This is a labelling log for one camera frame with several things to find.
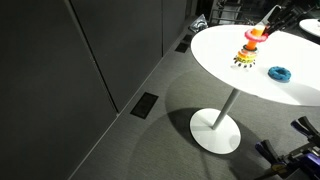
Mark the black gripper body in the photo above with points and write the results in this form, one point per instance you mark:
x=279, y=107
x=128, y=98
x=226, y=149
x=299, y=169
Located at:
x=293, y=11

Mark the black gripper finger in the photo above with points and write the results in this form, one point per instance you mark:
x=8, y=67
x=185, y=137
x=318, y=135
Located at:
x=271, y=16
x=271, y=27

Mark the orange ring stacker toy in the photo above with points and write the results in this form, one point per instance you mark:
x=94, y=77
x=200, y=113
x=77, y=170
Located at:
x=246, y=57

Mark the small floor outlet cover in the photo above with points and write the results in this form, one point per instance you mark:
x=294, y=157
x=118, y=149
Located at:
x=182, y=47

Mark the black floor outlet cover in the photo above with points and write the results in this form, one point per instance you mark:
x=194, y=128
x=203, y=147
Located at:
x=144, y=105

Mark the grey metal floor bracket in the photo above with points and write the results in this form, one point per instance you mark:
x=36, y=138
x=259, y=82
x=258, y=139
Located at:
x=199, y=24

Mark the purple handled clamp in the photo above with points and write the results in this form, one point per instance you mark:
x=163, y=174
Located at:
x=266, y=150
x=303, y=126

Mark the white table pedestal base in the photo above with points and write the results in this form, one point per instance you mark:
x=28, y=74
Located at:
x=214, y=130

